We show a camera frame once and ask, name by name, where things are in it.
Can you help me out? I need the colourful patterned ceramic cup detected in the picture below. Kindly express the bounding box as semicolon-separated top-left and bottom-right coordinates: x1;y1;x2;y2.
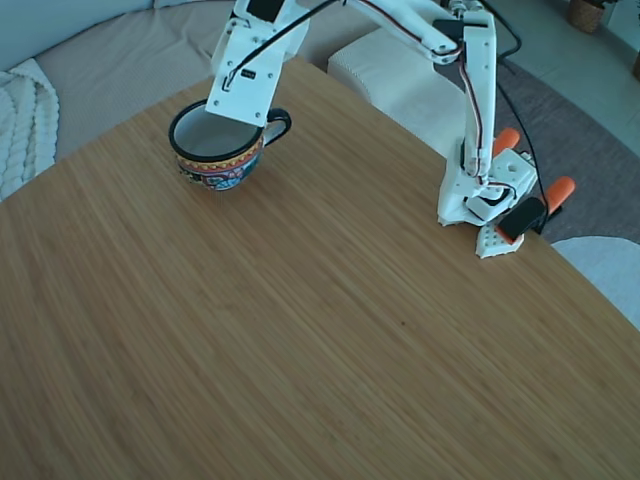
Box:
168;99;293;192

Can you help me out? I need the white ribbed ottoman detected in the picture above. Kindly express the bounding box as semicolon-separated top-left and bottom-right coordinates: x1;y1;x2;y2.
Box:
327;27;471;161

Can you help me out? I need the beige sofa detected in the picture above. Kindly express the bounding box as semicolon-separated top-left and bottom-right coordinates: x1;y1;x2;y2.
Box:
34;0;381;164

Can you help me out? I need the orange and black clamp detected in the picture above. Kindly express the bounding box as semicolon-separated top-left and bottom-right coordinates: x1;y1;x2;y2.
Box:
499;175;576;246
492;128;521;157

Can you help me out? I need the white knitted blanket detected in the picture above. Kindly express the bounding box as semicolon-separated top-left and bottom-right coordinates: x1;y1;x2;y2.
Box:
0;58;61;201

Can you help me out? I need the wicker basket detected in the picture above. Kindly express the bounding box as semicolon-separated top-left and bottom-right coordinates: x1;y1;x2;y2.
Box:
567;0;619;35

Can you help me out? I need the grey rug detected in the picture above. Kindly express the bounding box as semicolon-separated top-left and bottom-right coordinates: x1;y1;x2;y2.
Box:
492;34;640;246

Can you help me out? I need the white round pouf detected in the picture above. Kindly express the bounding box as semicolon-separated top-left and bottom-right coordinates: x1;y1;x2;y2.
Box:
549;234;640;331

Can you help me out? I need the black camera cable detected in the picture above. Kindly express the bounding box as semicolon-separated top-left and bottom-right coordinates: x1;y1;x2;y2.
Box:
227;0;549;234

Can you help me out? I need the flat white camera plate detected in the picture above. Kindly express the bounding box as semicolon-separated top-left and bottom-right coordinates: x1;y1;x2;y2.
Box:
205;23;285;127

